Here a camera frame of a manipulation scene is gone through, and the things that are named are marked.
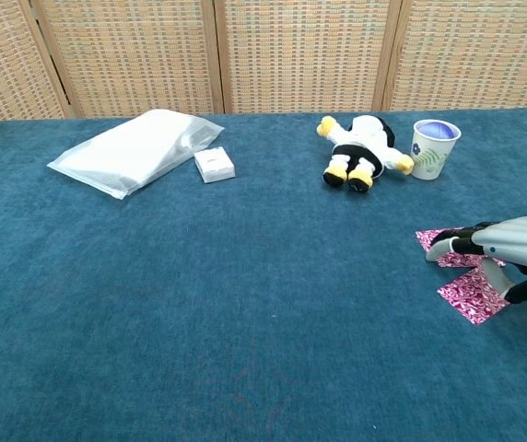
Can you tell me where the white plastic bag package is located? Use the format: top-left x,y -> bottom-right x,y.
46,109 -> 226,200

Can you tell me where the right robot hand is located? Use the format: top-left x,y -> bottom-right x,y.
424,215 -> 527,305

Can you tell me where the small white box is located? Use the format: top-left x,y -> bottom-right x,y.
193,145 -> 237,184

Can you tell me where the black and white plush doll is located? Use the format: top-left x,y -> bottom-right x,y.
315,114 -> 416,193

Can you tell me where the floral paper cup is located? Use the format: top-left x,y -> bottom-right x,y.
409,119 -> 463,180

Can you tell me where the woven wooden folding screen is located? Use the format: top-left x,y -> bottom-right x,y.
0,0 -> 527,124

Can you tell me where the teal table cloth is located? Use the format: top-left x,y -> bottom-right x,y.
0,106 -> 527,442

